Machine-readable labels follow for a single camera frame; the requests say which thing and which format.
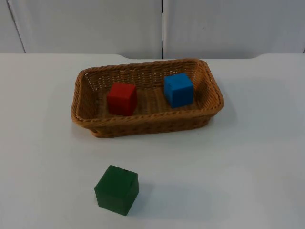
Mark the pale brown wicker basket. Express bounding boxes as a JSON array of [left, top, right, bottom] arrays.
[[71, 58, 224, 139]]

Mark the green cube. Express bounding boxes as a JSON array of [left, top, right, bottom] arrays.
[[94, 165, 139, 217]]

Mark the red cube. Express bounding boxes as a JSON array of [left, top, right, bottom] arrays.
[[106, 83, 138, 117]]

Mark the blue cube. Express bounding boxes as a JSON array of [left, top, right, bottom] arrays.
[[163, 73, 194, 109]]

